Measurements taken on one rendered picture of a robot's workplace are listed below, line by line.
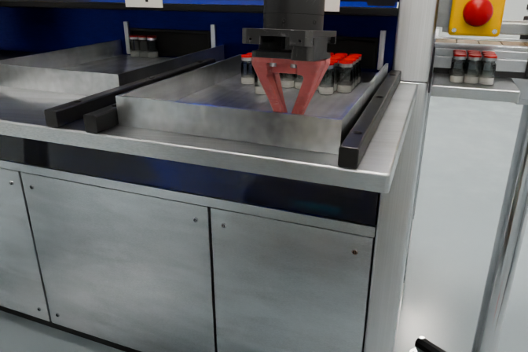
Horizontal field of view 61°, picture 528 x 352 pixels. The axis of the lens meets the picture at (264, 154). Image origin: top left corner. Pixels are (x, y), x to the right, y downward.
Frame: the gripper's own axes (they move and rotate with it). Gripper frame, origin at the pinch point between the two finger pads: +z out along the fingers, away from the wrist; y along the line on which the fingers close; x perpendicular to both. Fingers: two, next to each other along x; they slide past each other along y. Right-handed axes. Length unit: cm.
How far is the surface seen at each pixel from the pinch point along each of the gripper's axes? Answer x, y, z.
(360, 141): -7.6, -2.3, 0.5
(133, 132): 17.3, -2.1, 2.5
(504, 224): -30, 54, 28
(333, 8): 4.0, 34.7, -12.5
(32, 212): 82, 40, 40
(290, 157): -1.3, -3.1, 2.6
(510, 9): -75, 495, -33
